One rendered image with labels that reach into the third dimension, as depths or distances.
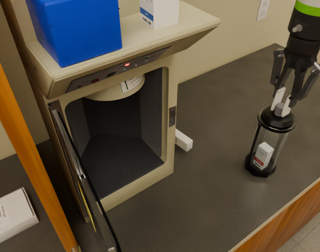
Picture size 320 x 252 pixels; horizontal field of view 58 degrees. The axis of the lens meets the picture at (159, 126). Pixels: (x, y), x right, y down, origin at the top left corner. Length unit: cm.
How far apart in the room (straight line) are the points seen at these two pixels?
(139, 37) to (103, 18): 9
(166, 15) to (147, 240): 60
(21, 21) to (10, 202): 61
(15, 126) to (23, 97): 61
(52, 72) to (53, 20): 7
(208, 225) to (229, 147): 33
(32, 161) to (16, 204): 45
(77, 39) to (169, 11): 18
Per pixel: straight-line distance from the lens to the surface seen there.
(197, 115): 121
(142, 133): 98
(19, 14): 51
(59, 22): 41
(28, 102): 110
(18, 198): 99
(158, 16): 52
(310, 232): 216
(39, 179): 57
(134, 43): 48
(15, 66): 103
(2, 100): 45
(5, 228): 95
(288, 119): 90
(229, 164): 105
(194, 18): 57
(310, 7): 72
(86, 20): 42
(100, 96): 68
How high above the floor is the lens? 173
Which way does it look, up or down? 43 degrees down
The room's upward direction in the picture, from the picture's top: straight up
